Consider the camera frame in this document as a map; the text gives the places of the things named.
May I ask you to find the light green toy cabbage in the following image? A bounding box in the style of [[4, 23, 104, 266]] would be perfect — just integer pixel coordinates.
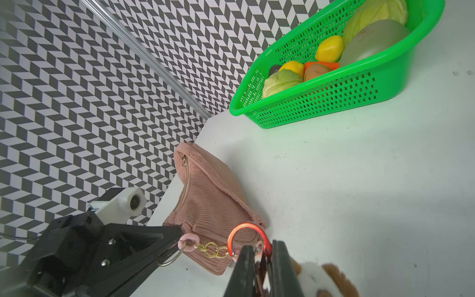
[[343, 0, 409, 47]]

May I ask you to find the orange toy carrot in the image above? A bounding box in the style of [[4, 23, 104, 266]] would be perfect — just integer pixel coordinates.
[[304, 61, 340, 73]]

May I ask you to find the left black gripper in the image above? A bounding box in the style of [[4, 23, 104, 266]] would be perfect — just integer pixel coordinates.
[[19, 212, 183, 297]]

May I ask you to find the dark purple toy fruit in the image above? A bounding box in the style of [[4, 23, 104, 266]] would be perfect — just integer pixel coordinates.
[[268, 64, 282, 77]]

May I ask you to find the brown toy potato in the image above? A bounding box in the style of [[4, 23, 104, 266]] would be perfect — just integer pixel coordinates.
[[303, 64, 331, 82]]

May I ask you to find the grey green toy avocado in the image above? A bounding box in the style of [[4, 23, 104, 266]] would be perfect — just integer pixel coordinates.
[[340, 19, 410, 68]]

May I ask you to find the pink corduroy bag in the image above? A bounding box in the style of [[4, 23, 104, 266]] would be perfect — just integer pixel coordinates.
[[162, 142, 267, 276]]

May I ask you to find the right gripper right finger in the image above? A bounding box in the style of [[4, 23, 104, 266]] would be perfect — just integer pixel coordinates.
[[269, 240, 304, 297]]

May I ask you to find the green toy lettuce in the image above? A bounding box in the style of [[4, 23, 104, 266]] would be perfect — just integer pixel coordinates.
[[262, 69, 303, 99]]

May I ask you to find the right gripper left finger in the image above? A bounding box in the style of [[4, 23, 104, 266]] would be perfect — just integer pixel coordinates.
[[224, 246, 256, 297]]

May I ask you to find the left aluminium corner post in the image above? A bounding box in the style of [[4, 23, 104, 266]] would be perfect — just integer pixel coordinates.
[[82, 0, 212, 120]]

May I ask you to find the yellow toy lemon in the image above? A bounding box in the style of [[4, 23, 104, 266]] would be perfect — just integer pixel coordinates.
[[315, 35, 345, 63]]

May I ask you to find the green plastic basket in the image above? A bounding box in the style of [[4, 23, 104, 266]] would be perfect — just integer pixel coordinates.
[[230, 1, 445, 129]]

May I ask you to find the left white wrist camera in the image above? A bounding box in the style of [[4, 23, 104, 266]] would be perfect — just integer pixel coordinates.
[[88, 187, 147, 225]]

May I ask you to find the plush keychain decoration with carabiners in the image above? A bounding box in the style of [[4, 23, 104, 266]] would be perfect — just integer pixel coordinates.
[[177, 223, 359, 297]]

